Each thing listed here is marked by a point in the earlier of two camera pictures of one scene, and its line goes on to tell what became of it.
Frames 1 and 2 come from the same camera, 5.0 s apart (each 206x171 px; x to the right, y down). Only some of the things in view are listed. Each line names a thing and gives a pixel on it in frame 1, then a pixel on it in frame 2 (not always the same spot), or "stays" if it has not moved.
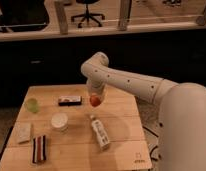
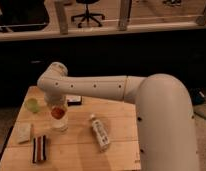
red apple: x=95 y=100 to x=57 y=112
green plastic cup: x=32 y=105 stays
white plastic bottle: x=100 y=133 stays
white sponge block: x=22 y=132 stays
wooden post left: x=64 y=29 stays
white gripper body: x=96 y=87 to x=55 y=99
